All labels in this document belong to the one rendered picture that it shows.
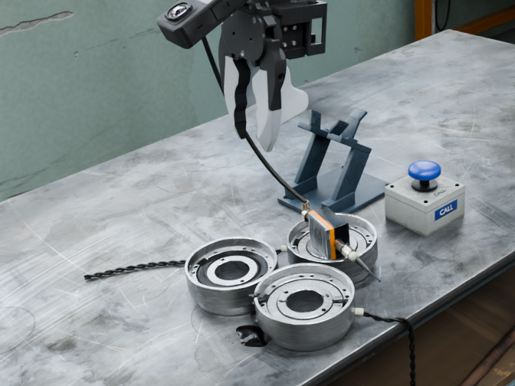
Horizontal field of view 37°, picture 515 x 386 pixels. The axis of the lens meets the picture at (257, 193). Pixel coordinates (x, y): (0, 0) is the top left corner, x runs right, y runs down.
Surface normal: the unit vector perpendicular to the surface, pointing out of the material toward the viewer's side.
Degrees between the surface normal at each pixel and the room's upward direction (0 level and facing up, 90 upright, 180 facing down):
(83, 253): 0
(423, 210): 90
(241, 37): 82
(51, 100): 90
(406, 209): 90
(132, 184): 0
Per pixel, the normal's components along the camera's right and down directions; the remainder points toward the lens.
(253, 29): -0.81, 0.24
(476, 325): -0.11, -0.87
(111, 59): 0.59, 0.33
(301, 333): -0.12, 0.49
